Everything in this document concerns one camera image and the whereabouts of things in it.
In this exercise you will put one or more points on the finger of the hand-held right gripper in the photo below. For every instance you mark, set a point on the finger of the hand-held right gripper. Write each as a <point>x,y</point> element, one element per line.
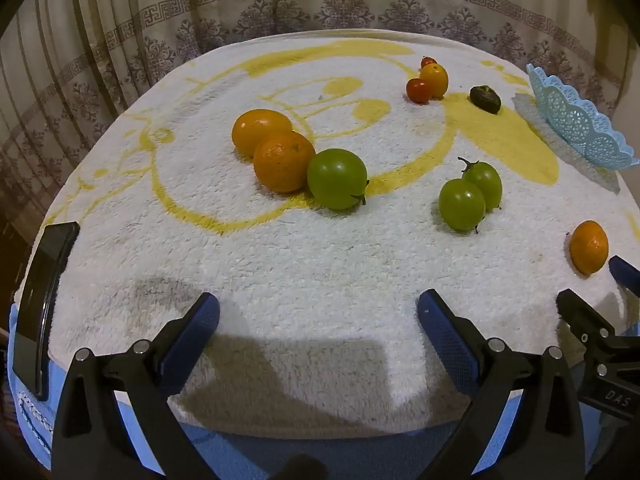
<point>585,315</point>
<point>625,275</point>

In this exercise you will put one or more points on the black smartphone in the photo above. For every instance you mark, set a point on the black smartphone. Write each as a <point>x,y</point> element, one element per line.
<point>42,300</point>

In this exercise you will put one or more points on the yellow-orange mandarin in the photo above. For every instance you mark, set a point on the yellow-orange mandarin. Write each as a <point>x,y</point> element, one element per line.
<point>260,127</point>

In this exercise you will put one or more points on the light blue plastic basket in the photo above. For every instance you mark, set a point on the light blue plastic basket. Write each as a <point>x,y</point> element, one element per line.
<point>575,120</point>

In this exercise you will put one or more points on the blue cloth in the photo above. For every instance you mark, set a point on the blue cloth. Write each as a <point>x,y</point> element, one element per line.
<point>250,452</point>

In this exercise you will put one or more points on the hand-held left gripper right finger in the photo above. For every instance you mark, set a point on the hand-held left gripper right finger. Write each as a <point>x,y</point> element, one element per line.
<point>450,345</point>

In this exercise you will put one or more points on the white and yellow blanket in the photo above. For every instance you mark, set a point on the white and yellow blanket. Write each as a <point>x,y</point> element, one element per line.
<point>300,270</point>

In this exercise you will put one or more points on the beige patterned curtain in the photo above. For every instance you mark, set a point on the beige patterned curtain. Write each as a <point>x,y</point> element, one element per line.
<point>150,0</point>

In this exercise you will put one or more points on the dark wrinkled tomato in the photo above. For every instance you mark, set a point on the dark wrinkled tomato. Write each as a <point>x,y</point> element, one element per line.
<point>485,99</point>

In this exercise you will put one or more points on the small red tomato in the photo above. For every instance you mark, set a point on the small red tomato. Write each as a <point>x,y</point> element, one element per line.
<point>417,91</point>
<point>428,61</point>

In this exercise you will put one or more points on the orange mandarin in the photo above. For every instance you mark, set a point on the orange mandarin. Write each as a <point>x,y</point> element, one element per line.
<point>590,247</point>
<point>282,162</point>

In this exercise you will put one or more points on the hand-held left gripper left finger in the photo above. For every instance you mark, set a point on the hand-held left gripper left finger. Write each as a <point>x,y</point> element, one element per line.
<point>192,335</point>

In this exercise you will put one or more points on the small yellow-orange tomato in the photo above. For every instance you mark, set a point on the small yellow-orange tomato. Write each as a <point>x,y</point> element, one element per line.
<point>434,79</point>

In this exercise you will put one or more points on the large green tomato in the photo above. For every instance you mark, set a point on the large green tomato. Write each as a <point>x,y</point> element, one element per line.
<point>336,177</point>

